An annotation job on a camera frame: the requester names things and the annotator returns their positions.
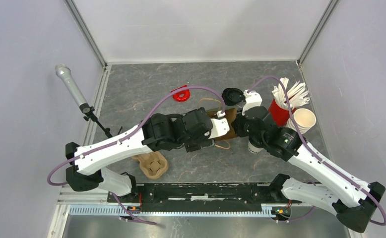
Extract red plastic ring tool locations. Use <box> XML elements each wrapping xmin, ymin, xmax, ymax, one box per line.
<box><xmin>172</xmin><ymin>90</ymin><xmax>191</xmax><ymax>102</ymax></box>

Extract stack of white paper cups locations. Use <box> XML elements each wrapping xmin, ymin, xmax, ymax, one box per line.
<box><xmin>286</xmin><ymin>108</ymin><xmax>317</xmax><ymax>134</ymax></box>

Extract stack of black lids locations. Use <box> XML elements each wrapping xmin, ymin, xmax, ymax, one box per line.
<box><xmin>221</xmin><ymin>88</ymin><xmax>245</xmax><ymax>107</ymax></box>

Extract red plastic cup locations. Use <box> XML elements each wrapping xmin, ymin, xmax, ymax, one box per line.
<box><xmin>268</xmin><ymin>99</ymin><xmax>290</xmax><ymax>126</ymax></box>

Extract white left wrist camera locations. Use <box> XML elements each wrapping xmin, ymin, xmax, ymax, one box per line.
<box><xmin>209</xmin><ymin>111</ymin><xmax>230</xmax><ymax>139</ymax></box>

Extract brown cardboard cup carrier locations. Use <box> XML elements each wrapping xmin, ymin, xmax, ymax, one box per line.
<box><xmin>131</xmin><ymin>152</ymin><xmax>169</xmax><ymax>180</ymax></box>

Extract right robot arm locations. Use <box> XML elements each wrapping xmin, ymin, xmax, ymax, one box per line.
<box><xmin>232</xmin><ymin>106</ymin><xmax>386</xmax><ymax>233</ymax></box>

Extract white paper coffee cup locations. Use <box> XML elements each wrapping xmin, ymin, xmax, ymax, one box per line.
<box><xmin>248</xmin><ymin>140</ymin><xmax>263</xmax><ymax>154</ymax></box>

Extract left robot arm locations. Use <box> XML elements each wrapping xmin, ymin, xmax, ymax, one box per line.
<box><xmin>65</xmin><ymin>108</ymin><xmax>214</xmax><ymax>202</ymax></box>

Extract green paper bag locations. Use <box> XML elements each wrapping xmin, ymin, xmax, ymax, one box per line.
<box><xmin>197</xmin><ymin>98</ymin><xmax>237</xmax><ymax>150</ymax></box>

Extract silver microphone on stand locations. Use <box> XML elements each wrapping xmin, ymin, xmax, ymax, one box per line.
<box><xmin>55</xmin><ymin>64</ymin><xmax>113</xmax><ymax>138</ymax></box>

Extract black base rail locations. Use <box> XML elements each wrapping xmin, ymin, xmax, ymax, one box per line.
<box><xmin>120</xmin><ymin>182</ymin><xmax>290</xmax><ymax>212</ymax></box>

